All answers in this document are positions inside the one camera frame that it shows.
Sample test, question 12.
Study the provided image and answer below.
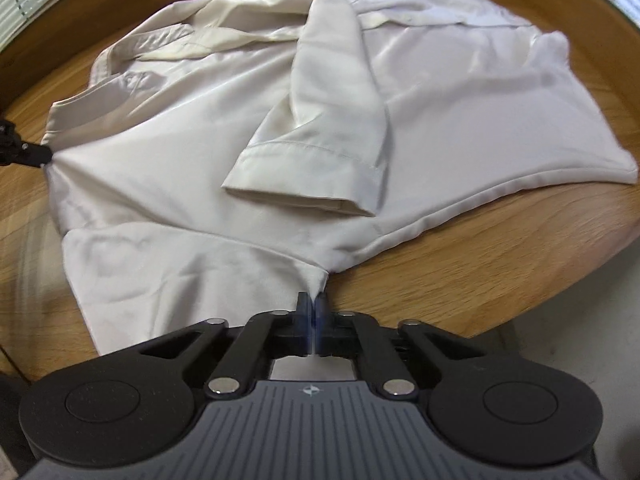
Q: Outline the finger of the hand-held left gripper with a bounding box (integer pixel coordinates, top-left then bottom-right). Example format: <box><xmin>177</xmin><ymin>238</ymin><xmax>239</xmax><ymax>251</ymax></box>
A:
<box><xmin>0</xmin><ymin>119</ymin><xmax>53</xmax><ymax>169</ymax></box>

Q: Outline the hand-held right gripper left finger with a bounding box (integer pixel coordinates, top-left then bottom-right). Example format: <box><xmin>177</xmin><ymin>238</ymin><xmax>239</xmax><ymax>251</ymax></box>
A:
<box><xmin>102</xmin><ymin>292</ymin><xmax>313</xmax><ymax>401</ymax></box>

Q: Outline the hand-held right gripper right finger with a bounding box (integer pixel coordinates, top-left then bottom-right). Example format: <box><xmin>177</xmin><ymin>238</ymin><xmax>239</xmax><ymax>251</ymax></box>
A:
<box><xmin>313</xmin><ymin>294</ymin><xmax>501</xmax><ymax>401</ymax></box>

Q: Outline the white short-sleeved shirt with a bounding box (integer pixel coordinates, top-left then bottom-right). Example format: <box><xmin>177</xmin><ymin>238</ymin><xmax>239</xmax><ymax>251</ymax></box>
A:
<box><xmin>42</xmin><ymin>0</ymin><xmax>640</xmax><ymax>358</ymax></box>

